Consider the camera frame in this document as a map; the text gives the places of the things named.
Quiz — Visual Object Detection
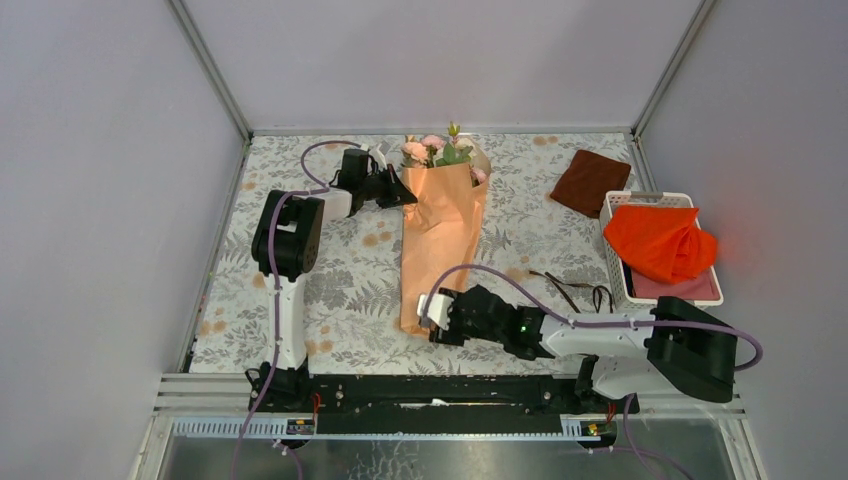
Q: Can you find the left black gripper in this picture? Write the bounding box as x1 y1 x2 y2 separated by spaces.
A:
356 163 414 208

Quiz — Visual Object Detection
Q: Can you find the dark brown ribbon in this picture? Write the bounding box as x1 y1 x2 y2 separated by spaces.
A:
527 270 615 313

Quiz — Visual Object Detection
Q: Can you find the pink cloth in basket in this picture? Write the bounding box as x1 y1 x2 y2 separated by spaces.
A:
631 270 720 301

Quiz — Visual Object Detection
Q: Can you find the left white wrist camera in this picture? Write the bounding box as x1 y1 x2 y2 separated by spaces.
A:
368 141 391 171

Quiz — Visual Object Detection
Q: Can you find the peach wrapping paper sheet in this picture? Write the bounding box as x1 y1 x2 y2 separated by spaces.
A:
399 136 491 337

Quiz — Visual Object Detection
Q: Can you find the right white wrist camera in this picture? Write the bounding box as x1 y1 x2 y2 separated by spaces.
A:
416 293 453 330

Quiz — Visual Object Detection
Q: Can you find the pink fake rose spray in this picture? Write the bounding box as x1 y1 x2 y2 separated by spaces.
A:
430 136 491 186

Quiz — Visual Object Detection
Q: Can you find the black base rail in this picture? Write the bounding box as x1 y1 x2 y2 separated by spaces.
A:
248 374 640 435

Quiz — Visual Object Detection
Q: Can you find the large pink fake rose stem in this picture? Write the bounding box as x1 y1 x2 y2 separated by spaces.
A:
401 135 446 168

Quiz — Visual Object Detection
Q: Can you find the orange cloth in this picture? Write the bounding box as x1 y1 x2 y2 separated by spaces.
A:
603 205 718 284

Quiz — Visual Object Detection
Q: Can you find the floral patterned table mat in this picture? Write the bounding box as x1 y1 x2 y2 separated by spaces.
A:
188 132 634 375

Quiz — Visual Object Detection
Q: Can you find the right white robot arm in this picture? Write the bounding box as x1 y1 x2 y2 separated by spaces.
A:
416 286 738 412

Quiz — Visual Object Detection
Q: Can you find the brown towel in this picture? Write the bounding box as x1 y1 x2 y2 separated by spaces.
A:
550 150 631 219

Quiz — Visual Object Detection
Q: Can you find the white plastic basket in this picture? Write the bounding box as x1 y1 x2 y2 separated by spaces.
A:
599 191 724 311

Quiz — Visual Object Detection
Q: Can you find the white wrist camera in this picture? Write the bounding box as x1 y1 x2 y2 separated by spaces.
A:
416 293 453 330
368 141 391 171

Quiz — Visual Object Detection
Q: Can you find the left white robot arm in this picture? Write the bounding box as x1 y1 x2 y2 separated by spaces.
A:
248 141 417 411

